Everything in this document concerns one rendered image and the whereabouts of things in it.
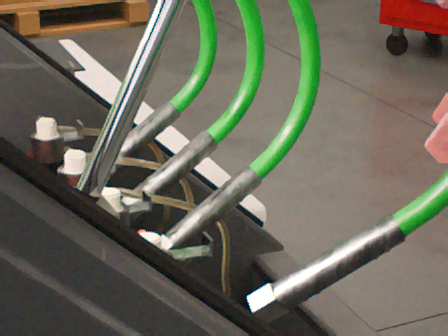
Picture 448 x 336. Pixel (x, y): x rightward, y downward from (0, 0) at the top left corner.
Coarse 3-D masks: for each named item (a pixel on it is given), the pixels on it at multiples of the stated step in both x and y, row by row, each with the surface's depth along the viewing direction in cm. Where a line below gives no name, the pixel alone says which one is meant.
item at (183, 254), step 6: (198, 246) 76; (174, 252) 75; (180, 252) 75; (186, 252) 75; (192, 252) 75; (198, 252) 75; (204, 252) 75; (180, 258) 74; (186, 258) 74; (192, 258) 74; (198, 258) 74
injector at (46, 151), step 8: (32, 136) 94; (32, 144) 94; (40, 144) 93; (48, 144) 93; (56, 144) 93; (64, 144) 95; (32, 152) 94; (40, 152) 94; (48, 152) 93; (56, 152) 94; (40, 160) 94; (48, 160) 94; (56, 160) 94; (64, 160) 95; (48, 168) 94; (56, 168) 94
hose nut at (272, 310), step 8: (264, 288) 66; (248, 296) 66; (256, 296) 66; (264, 296) 65; (272, 296) 65; (256, 304) 65; (264, 304) 65; (272, 304) 65; (256, 312) 65; (264, 312) 65; (272, 312) 65; (280, 312) 65; (264, 320) 66; (272, 320) 66
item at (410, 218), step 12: (444, 180) 63; (432, 192) 63; (444, 192) 62; (420, 204) 63; (432, 204) 63; (444, 204) 63; (396, 216) 64; (408, 216) 63; (420, 216) 63; (432, 216) 63; (408, 228) 63
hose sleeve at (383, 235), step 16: (384, 224) 63; (352, 240) 64; (368, 240) 64; (384, 240) 63; (400, 240) 64; (320, 256) 65; (336, 256) 64; (352, 256) 64; (368, 256) 64; (304, 272) 65; (320, 272) 64; (336, 272) 64; (352, 272) 65; (272, 288) 66; (288, 288) 65; (304, 288) 65; (320, 288) 65; (288, 304) 65
